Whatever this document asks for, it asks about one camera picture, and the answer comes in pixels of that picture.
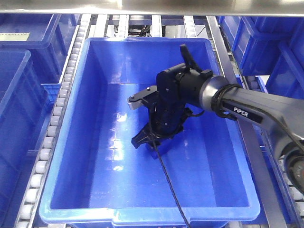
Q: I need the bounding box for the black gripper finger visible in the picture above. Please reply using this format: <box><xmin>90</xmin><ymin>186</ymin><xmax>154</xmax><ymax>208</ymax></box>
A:
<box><xmin>131</xmin><ymin>125</ymin><xmax>154</xmax><ymax>149</ymax></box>
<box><xmin>160</xmin><ymin>124</ymin><xmax>184</xmax><ymax>143</ymax></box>

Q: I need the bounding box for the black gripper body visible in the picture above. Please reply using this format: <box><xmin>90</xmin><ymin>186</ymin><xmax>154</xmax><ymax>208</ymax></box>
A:
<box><xmin>148</xmin><ymin>97</ymin><xmax>192</xmax><ymax>144</ymax></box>

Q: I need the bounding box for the small blue block part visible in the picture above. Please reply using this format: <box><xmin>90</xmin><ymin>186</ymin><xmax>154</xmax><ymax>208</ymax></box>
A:
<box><xmin>145</xmin><ymin>140</ymin><xmax>173</xmax><ymax>159</ymax></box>

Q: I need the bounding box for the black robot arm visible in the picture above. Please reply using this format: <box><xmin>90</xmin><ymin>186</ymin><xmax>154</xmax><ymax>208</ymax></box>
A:
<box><xmin>128</xmin><ymin>45</ymin><xmax>304</xmax><ymax>192</ymax></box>

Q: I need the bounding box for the large blue plastic bin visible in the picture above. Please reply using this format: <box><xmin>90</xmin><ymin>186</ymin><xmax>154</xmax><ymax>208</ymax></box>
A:
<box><xmin>39</xmin><ymin>38</ymin><xmax>260</xmax><ymax>228</ymax></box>

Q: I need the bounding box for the steel roller track right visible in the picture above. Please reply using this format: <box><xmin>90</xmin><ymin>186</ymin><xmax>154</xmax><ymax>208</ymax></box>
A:
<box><xmin>206</xmin><ymin>16</ymin><xmax>304</xmax><ymax>228</ymax></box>

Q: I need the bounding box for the blue bin right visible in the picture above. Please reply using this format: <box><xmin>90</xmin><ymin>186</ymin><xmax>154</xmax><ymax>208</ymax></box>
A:
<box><xmin>217</xmin><ymin>16</ymin><xmax>304</xmax><ymax>99</ymax></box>

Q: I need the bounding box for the blue bin left lower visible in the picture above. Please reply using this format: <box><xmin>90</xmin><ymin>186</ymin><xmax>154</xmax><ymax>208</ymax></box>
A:
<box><xmin>0</xmin><ymin>49</ymin><xmax>47</xmax><ymax>228</ymax></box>

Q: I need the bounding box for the blue bin left upper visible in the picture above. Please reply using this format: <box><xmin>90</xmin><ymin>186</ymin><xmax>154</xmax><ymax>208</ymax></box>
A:
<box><xmin>0</xmin><ymin>13</ymin><xmax>80</xmax><ymax>84</ymax></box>

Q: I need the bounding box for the white roller track left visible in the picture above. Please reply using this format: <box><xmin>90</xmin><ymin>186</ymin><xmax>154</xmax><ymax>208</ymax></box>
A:
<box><xmin>14</xmin><ymin>14</ymin><xmax>93</xmax><ymax>228</ymax></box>

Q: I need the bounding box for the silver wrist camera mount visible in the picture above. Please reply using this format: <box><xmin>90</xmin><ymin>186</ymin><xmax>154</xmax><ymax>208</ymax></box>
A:
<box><xmin>127</xmin><ymin>85</ymin><xmax>158</xmax><ymax>110</ymax></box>

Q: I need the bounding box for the black hanging cable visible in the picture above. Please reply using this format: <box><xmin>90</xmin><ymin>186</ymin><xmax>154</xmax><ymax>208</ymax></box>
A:
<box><xmin>142</xmin><ymin>99</ymin><xmax>190</xmax><ymax>228</ymax></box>

